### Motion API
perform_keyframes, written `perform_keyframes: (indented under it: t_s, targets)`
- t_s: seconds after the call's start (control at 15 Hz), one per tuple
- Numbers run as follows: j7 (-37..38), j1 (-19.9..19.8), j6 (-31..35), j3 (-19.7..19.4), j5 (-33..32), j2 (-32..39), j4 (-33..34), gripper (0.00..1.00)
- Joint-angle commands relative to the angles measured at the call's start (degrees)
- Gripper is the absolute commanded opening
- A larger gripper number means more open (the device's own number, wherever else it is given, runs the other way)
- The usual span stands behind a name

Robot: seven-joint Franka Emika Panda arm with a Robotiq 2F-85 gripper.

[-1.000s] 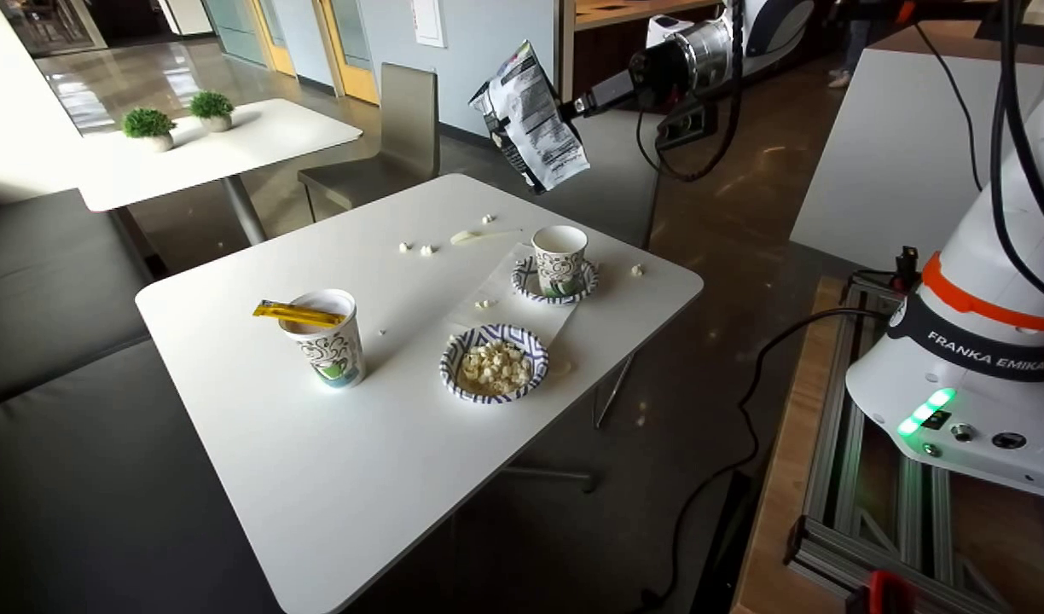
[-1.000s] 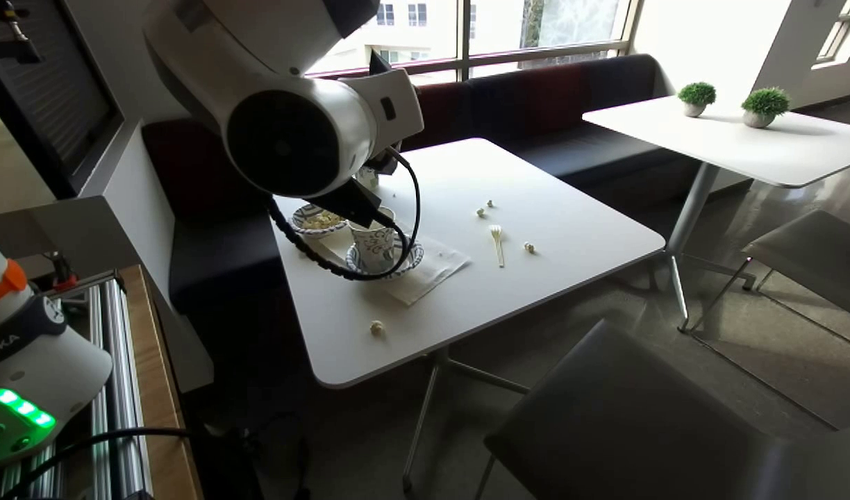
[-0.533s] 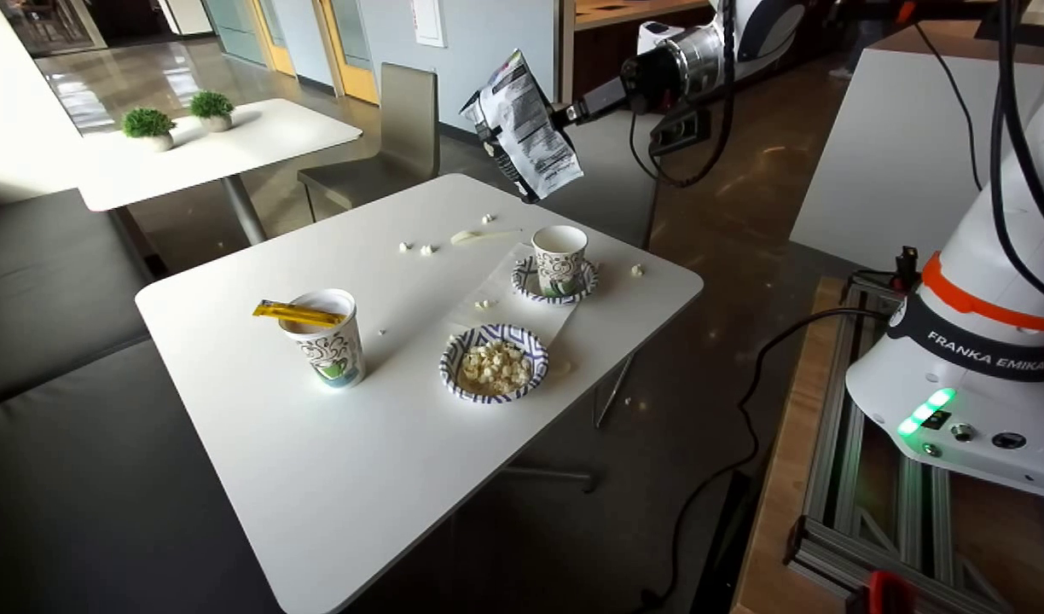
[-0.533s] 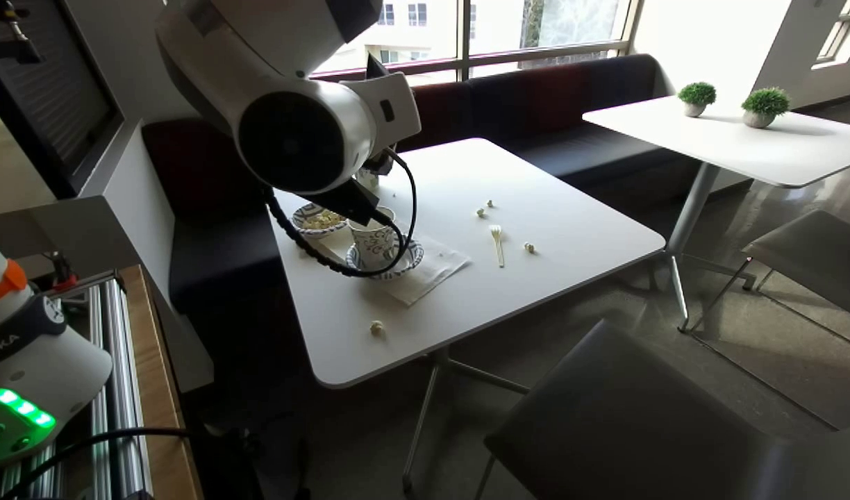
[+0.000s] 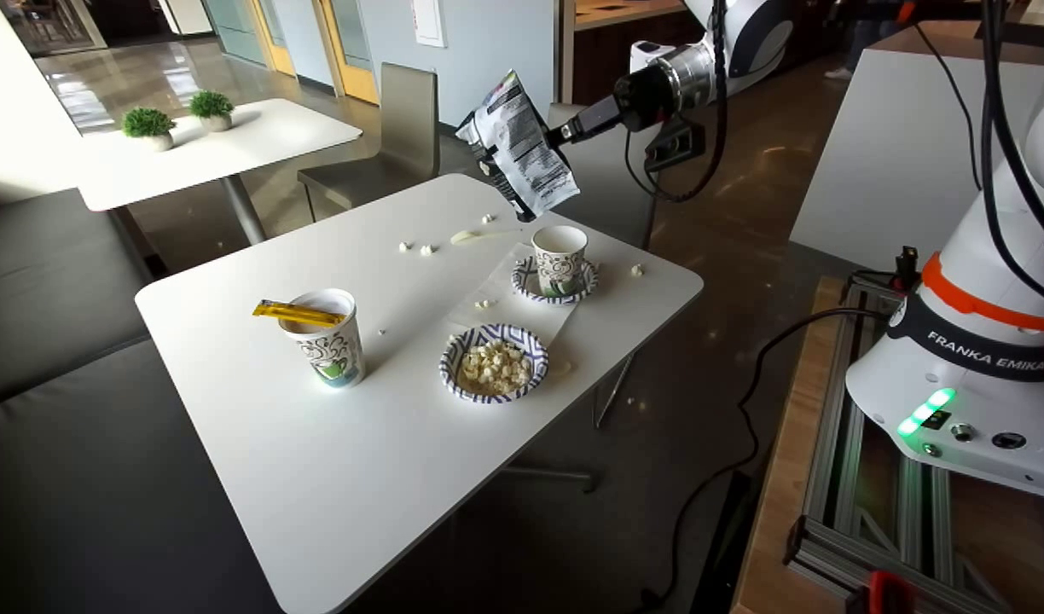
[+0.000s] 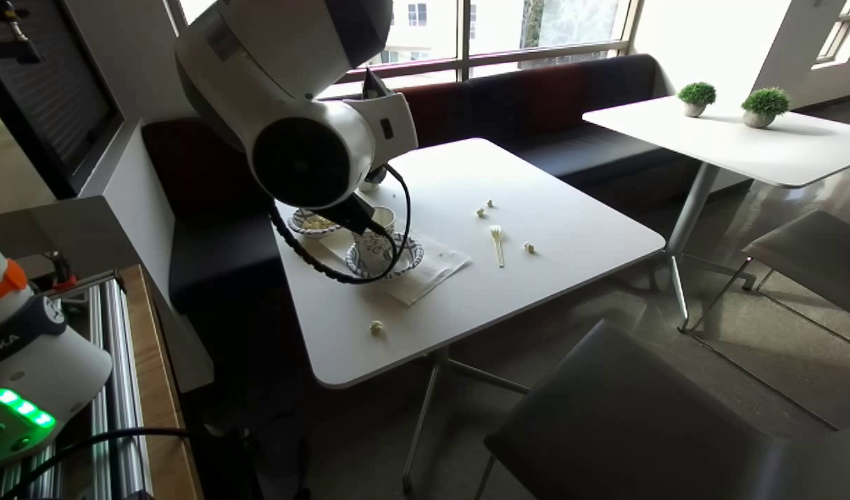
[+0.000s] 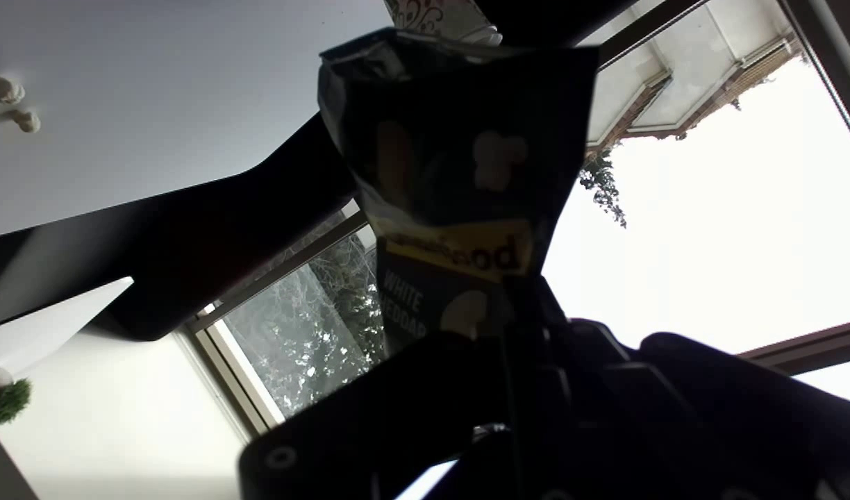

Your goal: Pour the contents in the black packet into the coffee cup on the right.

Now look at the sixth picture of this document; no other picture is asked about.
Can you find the white side table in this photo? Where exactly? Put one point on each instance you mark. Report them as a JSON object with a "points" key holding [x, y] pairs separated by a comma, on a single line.
{"points": [[767, 149]]}

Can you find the small potted green plant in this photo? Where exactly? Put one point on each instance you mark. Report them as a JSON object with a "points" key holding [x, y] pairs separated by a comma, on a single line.
{"points": [[694, 94], [764, 101]]}

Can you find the dark upholstered bench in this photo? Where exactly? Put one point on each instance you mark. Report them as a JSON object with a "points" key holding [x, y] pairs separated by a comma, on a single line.
{"points": [[536, 101]]}

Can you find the small black clamp post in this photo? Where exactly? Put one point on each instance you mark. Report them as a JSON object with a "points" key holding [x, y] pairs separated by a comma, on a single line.
{"points": [[61, 273]]}

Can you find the white cabinet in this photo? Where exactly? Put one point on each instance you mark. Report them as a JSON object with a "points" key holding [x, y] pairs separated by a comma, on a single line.
{"points": [[136, 240]]}

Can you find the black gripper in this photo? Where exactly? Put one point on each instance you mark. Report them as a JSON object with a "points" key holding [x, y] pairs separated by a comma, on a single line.
{"points": [[351, 212]]}

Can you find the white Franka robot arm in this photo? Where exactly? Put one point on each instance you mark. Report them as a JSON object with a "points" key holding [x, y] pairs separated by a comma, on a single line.
{"points": [[304, 158]]}

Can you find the wooden board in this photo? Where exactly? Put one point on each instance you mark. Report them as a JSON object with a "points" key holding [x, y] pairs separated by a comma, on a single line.
{"points": [[157, 390]]}

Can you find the black framed panel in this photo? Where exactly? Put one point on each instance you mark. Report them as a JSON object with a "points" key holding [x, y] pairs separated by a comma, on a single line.
{"points": [[44, 94]]}

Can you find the aluminium profile frame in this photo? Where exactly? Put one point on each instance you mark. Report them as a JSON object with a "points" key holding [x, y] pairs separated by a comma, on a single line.
{"points": [[108, 370]]}

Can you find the small window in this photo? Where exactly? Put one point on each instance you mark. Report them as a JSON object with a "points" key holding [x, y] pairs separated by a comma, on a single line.
{"points": [[843, 33]]}

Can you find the grey chair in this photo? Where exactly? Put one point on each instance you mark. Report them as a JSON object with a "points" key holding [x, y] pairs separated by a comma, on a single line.
{"points": [[628, 426], [815, 259]]}

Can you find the white dining table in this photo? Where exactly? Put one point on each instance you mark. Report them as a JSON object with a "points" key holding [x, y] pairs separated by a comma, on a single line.
{"points": [[536, 233]]}

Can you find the white paper napkin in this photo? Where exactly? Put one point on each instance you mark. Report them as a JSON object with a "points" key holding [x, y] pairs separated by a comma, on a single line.
{"points": [[437, 269]]}

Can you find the large window frame with rail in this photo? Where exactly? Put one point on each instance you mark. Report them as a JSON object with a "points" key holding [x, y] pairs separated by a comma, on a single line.
{"points": [[461, 37]]}

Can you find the patterned coffee cup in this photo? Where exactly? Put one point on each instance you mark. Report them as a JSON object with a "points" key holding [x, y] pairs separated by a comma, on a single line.
{"points": [[382, 252]]}

